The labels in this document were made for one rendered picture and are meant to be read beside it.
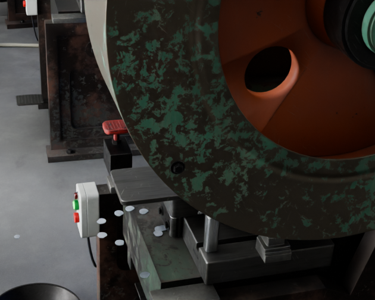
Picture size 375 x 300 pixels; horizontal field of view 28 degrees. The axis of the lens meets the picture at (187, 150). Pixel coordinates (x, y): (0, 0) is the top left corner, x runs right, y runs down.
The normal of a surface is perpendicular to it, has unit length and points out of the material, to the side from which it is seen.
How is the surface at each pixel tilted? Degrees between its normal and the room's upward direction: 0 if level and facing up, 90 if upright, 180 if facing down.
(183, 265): 0
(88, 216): 90
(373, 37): 90
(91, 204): 90
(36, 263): 0
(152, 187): 0
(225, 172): 90
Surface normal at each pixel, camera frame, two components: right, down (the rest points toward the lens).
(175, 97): 0.28, 0.48
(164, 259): 0.05, -0.87
